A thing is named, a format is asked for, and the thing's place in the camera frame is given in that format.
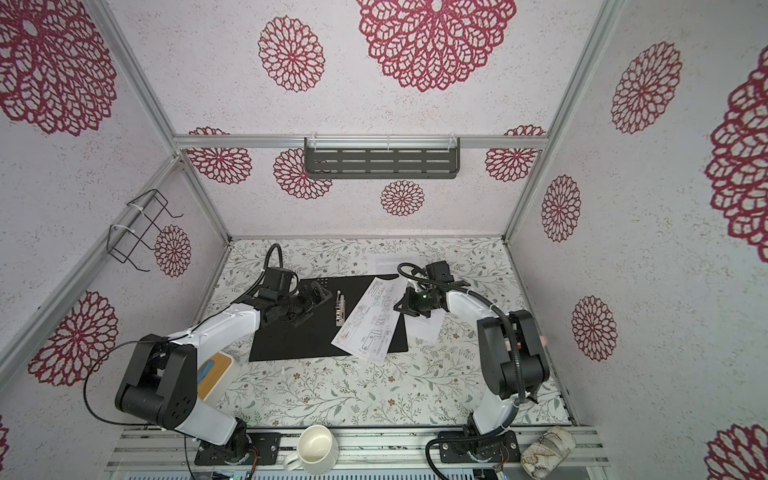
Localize white ceramic mug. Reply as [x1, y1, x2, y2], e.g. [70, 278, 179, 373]
[282, 425, 340, 475]

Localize marbled grey cup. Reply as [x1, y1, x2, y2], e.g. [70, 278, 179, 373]
[520, 426, 576, 479]

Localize grey metal wall shelf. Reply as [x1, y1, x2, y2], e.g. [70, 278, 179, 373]
[304, 137, 461, 180]

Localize text printed paper sheet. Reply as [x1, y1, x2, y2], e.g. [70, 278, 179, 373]
[366, 253, 421, 275]
[404, 309, 446, 345]

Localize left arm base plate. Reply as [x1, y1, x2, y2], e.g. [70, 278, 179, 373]
[193, 431, 281, 466]

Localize wooden tray with white rim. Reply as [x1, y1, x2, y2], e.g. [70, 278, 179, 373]
[197, 352, 241, 406]

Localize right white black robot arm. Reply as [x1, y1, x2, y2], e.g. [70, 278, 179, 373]
[393, 261, 550, 479]

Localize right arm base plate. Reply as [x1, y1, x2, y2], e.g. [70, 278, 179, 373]
[437, 431, 521, 464]

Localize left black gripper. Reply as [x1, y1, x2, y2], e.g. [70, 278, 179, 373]
[279, 280, 332, 327]

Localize black wire wall rack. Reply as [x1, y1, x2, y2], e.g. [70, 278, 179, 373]
[105, 188, 183, 273]

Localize technical drawing paper sheet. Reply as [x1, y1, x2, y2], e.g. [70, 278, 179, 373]
[331, 277, 407, 364]

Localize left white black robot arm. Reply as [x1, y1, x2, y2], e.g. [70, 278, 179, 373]
[114, 263, 333, 465]

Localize red black file folder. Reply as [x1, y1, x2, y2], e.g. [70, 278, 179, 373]
[248, 274, 396, 362]

